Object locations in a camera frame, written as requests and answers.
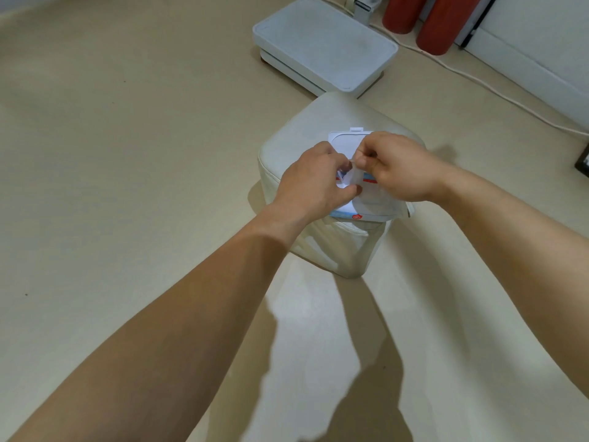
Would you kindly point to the person's left hand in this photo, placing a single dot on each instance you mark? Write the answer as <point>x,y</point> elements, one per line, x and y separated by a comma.
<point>306,181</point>

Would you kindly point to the person's right hand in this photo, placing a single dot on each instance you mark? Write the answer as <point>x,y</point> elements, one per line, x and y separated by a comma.
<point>405,172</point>

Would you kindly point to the person's right fingers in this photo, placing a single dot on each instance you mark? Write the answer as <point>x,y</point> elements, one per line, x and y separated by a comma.
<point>368,154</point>

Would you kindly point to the person's left thumb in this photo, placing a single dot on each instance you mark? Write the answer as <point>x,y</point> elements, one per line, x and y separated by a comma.
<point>350,192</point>

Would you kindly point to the white seal sticker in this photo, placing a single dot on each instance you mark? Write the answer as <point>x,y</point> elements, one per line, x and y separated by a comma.
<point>352,178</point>

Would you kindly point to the white wet wipes pack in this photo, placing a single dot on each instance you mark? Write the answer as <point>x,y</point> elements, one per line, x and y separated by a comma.
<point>375,202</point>

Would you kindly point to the person's right forearm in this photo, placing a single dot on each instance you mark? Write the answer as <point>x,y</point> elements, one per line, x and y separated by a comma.
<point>520,243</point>

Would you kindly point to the person's left forearm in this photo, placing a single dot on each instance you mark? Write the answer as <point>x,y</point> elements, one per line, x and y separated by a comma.
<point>152,345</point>

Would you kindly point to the white padded stool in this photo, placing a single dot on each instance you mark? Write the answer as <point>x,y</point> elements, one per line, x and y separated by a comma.
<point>294,147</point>

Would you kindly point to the white flat scale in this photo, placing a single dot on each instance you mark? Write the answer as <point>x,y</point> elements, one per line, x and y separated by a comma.
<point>322,41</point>

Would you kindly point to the white plug adapter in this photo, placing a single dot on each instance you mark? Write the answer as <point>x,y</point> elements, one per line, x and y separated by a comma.
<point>361,9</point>

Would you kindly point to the red cylinder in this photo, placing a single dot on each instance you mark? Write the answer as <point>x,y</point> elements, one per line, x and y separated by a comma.
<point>402,11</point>
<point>444,25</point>

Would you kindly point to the white cabinet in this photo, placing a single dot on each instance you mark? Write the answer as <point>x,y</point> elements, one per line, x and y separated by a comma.
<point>533,45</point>

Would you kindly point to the black device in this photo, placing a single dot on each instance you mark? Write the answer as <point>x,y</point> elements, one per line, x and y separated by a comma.
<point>583,160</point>

